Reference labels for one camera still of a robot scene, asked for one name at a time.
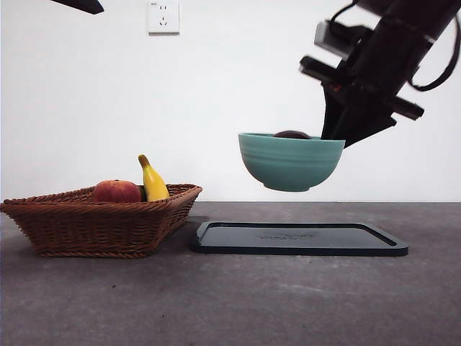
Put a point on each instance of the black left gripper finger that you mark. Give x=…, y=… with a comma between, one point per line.
x=84, y=5

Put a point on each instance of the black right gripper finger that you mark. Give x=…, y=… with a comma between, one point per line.
x=374, y=128
x=338, y=115

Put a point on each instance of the teal ribbed bowl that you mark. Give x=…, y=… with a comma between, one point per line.
x=291, y=166

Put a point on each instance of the black rectangular tray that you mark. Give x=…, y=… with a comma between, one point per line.
x=299, y=241

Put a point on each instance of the red orange peach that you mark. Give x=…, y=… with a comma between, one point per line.
x=117, y=191

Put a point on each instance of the yellow banana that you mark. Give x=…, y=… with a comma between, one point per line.
x=154, y=185

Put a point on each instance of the brown wicker basket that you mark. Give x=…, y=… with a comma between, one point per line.
x=97, y=230

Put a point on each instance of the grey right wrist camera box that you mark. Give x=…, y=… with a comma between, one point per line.
x=326, y=36

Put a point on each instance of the white wall socket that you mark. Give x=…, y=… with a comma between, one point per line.
x=164, y=19

